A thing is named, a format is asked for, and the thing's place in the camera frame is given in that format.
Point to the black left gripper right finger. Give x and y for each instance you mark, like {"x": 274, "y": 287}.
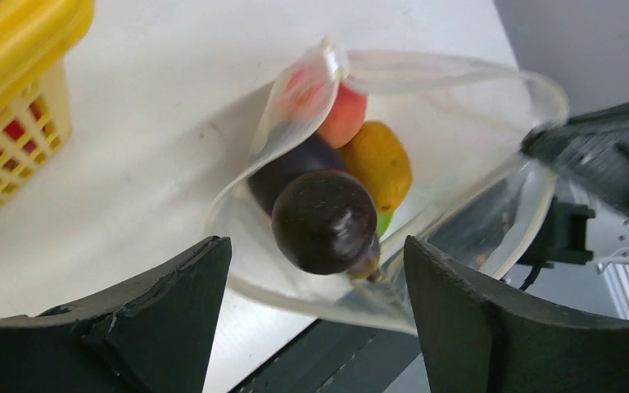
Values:
{"x": 478, "y": 334}

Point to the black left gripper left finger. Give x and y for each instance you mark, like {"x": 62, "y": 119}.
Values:
{"x": 150, "y": 333}

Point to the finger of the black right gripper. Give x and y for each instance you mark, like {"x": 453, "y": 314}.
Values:
{"x": 591, "y": 150}

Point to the brown toy potato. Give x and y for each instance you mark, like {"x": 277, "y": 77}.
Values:
{"x": 379, "y": 160}

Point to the clear zip top bag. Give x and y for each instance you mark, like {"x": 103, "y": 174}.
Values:
{"x": 461, "y": 121}

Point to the purple toy eggplant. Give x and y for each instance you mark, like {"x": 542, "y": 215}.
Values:
{"x": 313, "y": 154}

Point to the orange toy peach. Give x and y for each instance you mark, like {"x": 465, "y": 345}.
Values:
{"x": 345, "y": 118}

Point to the yellow plastic shopping basket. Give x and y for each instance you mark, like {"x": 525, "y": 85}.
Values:
{"x": 35, "y": 116}

